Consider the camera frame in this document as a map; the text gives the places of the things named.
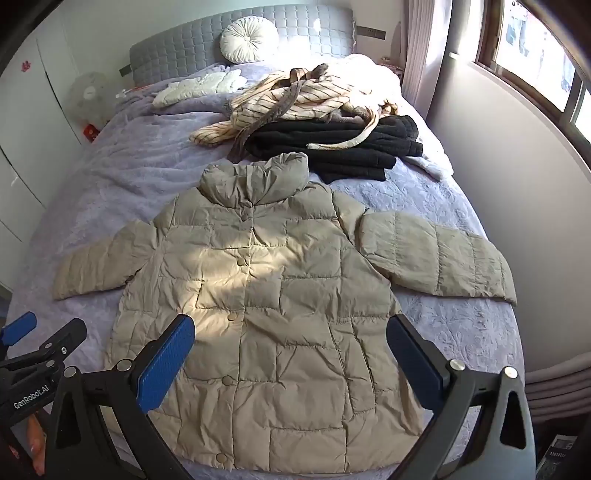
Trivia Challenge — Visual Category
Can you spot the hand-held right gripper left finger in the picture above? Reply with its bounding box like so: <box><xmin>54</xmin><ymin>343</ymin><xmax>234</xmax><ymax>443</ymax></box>
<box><xmin>44</xmin><ymin>314</ymin><xmax>197</xmax><ymax>480</ymax></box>

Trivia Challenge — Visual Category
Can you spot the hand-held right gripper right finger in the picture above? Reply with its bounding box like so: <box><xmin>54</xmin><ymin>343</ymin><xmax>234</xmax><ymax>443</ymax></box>
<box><xmin>385</xmin><ymin>314</ymin><xmax>536</xmax><ymax>480</ymax></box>

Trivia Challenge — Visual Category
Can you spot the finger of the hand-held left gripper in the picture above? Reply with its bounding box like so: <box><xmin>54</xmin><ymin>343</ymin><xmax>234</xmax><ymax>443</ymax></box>
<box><xmin>0</xmin><ymin>318</ymin><xmax>88</xmax><ymax>370</ymax></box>
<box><xmin>0</xmin><ymin>311</ymin><xmax>38</xmax><ymax>348</ymax></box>

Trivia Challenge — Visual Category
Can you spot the beige puffer jacket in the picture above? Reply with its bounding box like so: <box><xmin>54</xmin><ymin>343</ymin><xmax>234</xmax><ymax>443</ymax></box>
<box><xmin>52</xmin><ymin>154</ymin><xmax>518</xmax><ymax>474</ymax></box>

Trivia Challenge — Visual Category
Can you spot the person's left hand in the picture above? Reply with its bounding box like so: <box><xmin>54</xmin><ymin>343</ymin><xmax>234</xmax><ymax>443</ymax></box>
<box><xmin>27</xmin><ymin>406</ymin><xmax>49</xmax><ymax>468</ymax></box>

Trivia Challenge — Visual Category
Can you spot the grey slatted chair back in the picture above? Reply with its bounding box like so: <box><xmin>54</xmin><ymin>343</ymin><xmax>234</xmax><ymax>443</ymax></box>
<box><xmin>524</xmin><ymin>355</ymin><xmax>591</xmax><ymax>416</ymax></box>

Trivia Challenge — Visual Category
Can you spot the bed with lavender cover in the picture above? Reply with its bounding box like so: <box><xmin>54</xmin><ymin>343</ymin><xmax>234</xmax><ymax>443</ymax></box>
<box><xmin>0</xmin><ymin>60</ymin><xmax>527</xmax><ymax>480</ymax></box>

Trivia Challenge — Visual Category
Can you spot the dark printed book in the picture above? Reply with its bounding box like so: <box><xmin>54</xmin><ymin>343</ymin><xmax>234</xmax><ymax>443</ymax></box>
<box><xmin>536</xmin><ymin>434</ymin><xmax>578</xmax><ymax>480</ymax></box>

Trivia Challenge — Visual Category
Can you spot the white wardrobe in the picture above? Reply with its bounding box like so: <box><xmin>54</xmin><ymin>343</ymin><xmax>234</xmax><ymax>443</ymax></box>
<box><xmin>0</xmin><ymin>14</ymin><xmax>139</xmax><ymax>296</ymax></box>

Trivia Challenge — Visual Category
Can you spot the black folded garment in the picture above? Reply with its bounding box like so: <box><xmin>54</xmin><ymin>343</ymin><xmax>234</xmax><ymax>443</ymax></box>
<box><xmin>245</xmin><ymin>114</ymin><xmax>424</xmax><ymax>184</ymax></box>

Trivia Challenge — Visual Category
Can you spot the white floral standing fan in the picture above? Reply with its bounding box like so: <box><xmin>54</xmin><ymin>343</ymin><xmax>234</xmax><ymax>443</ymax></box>
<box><xmin>69</xmin><ymin>71</ymin><xmax>114</xmax><ymax>134</ymax></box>

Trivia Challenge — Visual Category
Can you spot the white quilted garment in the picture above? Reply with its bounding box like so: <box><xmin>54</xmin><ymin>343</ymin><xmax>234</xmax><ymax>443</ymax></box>
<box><xmin>152</xmin><ymin>69</ymin><xmax>250</xmax><ymax>109</ymax></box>

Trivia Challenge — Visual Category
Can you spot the cream striped robe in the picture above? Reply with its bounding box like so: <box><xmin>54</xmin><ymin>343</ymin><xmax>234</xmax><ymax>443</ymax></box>
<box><xmin>189</xmin><ymin>62</ymin><xmax>400</xmax><ymax>162</ymax></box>

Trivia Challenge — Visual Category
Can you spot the white fluffy duvet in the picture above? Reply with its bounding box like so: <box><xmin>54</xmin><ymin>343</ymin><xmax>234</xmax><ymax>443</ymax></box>
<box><xmin>323</xmin><ymin>53</ymin><xmax>455</xmax><ymax>181</ymax></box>

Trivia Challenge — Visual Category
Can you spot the pale pink curtain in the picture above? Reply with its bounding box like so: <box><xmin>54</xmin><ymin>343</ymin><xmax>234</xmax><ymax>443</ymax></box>
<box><xmin>402</xmin><ymin>0</ymin><xmax>455</xmax><ymax>116</ymax></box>

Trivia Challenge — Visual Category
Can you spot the grey padded headboard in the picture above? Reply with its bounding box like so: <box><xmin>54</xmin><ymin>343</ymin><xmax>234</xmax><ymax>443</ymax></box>
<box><xmin>129</xmin><ymin>4</ymin><xmax>356</xmax><ymax>88</ymax></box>

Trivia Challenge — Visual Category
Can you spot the round white cushion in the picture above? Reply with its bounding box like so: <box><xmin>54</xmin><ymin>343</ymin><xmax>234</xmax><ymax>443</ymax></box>
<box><xmin>219</xmin><ymin>17</ymin><xmax>278</xmax><ymax>64</ymax></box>

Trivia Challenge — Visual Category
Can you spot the wooden framed window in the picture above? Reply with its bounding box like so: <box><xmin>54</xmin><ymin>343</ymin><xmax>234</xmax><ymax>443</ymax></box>
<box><xmin>475</xmin><ymin>0</ymin><xmax>591</xmax><ymax>134</ymax></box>

